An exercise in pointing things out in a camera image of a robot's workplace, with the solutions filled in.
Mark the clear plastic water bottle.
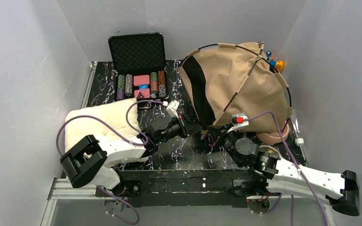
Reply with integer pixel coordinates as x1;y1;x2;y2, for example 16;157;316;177
288;110;304;147

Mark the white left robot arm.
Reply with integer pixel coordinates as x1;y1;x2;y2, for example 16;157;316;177
60;114;202;189

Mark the pink double pet bowl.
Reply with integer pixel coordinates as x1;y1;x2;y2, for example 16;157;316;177
255;125;290;145

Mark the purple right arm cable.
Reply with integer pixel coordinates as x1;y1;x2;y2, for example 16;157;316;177
247;111;329;226

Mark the white fluffy cushion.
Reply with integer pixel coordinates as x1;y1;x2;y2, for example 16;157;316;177
64;98;150;164

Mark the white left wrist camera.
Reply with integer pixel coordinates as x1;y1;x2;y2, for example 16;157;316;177
164;100;180;118

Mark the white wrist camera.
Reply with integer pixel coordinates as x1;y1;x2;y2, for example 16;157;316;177
164;100;180;118
228;113;249;133

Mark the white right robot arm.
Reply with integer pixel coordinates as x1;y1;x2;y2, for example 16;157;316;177
208;125;360;216

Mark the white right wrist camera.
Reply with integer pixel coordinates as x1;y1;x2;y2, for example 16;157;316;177
228;113;249;133

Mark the steel bowl near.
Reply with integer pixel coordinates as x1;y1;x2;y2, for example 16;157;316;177
259;145;280;156

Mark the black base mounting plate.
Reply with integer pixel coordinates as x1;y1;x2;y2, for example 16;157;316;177
95;168;281;209

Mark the black poker chip case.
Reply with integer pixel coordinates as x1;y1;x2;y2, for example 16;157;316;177
108;32;168;101

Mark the colourful toy block car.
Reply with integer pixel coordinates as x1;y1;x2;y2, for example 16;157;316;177
266;51;284;73

